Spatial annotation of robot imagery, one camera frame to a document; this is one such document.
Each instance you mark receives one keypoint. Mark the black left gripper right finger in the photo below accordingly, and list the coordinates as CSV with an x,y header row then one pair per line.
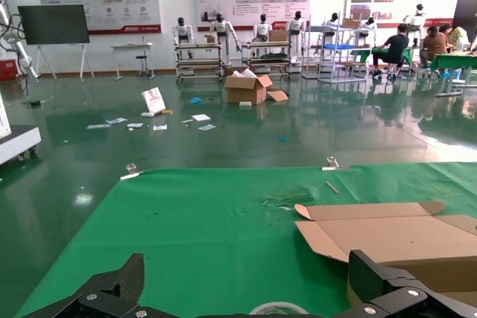
x,y
372,280

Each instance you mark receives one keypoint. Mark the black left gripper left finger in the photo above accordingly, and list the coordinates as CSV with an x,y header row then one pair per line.
x,y
130,284

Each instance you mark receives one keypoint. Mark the white industrial robot arm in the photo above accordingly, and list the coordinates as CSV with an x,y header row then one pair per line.
x,y
22,55

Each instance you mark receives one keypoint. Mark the brown open cardboard box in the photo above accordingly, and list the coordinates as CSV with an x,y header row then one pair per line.
x,y
391,236

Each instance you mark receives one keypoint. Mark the red box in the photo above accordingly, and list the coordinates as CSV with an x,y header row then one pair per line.
x,y
7,69

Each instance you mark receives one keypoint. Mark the small brown cardboard box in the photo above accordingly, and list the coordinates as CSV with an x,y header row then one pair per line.
x,y
278,35
351,23
210,39

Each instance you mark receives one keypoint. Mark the green table cloth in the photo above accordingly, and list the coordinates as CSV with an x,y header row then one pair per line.
x,y
205,228

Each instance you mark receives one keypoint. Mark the thin wooden stick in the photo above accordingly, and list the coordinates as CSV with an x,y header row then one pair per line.
x,y
332,187

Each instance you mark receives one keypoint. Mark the silver binder clip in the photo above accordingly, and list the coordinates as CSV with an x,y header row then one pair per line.
x,y
333,165
131,172

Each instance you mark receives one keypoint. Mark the clear adhesive tape roll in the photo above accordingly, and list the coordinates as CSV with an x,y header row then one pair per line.
x,y
261,308

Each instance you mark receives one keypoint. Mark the clear plastic wrapper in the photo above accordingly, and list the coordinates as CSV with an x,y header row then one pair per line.
x,y
290,197

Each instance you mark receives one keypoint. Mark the white paper sheet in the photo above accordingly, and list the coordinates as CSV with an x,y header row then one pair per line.
x,y
201,117
206,127
98,126
116,120
160,127
135,125

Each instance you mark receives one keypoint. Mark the white machine base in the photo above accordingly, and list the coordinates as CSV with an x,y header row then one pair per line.
x,y
18,139

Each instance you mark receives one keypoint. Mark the blue crumpled item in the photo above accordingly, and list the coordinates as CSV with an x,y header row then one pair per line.
x,y
196,101

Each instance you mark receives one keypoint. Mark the flat cardboard piece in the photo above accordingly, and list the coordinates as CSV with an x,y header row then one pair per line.
x,y
277,95

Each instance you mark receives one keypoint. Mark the white foam block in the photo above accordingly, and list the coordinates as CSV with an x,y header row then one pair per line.
x,y
245,103

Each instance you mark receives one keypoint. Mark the large open shipping carton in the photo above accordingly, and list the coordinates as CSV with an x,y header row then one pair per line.
x,y
242,92

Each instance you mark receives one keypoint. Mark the black round stool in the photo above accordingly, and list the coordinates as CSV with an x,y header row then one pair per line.
x,y
141,58

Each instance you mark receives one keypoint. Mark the green covered work table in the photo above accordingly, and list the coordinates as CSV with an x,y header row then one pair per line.
x,y
367,51
454,61

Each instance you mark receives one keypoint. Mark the metal shelf cart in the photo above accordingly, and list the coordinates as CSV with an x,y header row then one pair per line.
x,y
266,60
197,62

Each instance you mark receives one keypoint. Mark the person in dark shirt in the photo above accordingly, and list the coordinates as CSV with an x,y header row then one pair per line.
x,y
395,47

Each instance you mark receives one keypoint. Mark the tall metal rack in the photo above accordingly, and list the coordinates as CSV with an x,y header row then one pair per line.
x,y
337,48

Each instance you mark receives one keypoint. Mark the white narrow table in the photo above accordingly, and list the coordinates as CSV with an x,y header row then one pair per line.
x,y
132,47

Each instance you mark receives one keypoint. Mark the person in brown shirt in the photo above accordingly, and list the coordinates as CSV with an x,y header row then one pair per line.
x,y
435,44

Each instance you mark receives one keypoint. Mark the white black humanoid robot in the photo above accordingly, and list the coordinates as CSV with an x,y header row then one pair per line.
x,y
296,27
369,26
417,19
330,27
182,31
262,29
220,27

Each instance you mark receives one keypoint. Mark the person in yellow shirt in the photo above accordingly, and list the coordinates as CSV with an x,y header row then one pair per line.
x,y
458,35

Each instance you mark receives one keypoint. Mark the black display on stand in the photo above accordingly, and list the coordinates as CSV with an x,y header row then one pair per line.
x,y
54,24

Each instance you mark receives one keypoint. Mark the large black panel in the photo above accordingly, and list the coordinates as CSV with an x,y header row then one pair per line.
x,y
466,16

